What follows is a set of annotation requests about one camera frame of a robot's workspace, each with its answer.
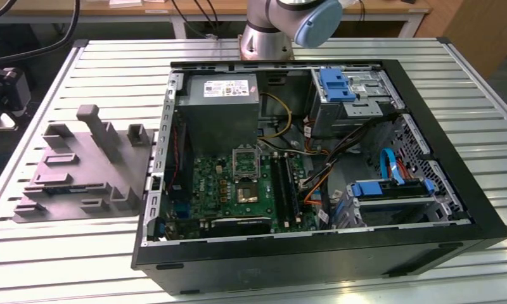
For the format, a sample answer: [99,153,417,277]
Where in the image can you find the black wire bundle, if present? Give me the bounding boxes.
[299,107,407,191]

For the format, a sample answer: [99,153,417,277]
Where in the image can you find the grey power supply unit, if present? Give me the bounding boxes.
[175,75,262,150]

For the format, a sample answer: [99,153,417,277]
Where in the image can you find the blue drive bay latch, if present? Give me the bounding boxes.
[319,68,359,103]

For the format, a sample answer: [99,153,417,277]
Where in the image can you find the black RAM slot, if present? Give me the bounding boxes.
[271,153,287,224]
[275,153,293,224]
[282,153,299,224]
[287,153,305,222]

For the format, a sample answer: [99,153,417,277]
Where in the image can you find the black PC case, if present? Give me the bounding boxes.
[130,58,507,296]

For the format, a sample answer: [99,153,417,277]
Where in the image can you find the metal socket cover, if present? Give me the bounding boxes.
[232,147,262,180]

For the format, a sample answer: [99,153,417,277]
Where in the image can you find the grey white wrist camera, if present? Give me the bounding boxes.
[3,66,31,111]

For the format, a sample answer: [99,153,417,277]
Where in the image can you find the green motherboard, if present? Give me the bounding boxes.
[164,147,322,241]

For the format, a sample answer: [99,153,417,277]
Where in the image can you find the pink white box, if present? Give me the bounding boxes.
[108,0,146,9]

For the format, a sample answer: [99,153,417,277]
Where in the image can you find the wooden cabinet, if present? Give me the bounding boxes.
[414,0,507,80]

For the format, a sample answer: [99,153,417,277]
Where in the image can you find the blue plastic bracket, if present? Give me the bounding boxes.
[333,194,353,224]

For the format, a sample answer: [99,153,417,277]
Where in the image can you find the CPU socket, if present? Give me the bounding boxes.
[235,179,263,205]

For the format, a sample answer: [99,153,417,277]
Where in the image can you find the black Nvidia graphics card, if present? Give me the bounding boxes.
[210,217,272,237]

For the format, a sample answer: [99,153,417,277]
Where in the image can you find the wooden desk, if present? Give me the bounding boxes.
[0,0,433,39]

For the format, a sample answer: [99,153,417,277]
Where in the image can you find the blue flat data wire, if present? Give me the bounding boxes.
[379,148,407,186]

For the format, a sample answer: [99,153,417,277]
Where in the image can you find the blue carrier disk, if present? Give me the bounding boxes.
[350,178,435,200]

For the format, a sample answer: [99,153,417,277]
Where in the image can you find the yellow wire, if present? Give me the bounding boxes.
[258,91,293,140]

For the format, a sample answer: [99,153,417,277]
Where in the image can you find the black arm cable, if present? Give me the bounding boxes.
[0,0,82,64]

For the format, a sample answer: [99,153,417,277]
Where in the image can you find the orange wire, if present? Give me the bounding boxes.
[303,186,323,208]

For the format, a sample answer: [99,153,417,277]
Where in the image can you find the grey metal drive cage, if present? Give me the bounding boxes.
[310,68,407,137]

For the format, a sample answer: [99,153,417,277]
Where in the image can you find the green RAM stick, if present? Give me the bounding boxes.
[41,186,95,195]

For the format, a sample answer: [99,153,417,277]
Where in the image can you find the grey metal disk bay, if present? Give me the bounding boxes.
[346,180,470,227]

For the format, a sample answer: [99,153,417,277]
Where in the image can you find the red orange power wires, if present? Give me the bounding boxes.
[399,158,422,183]

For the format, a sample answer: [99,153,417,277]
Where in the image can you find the grey parts rack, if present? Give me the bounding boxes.
[12,104,158,224]

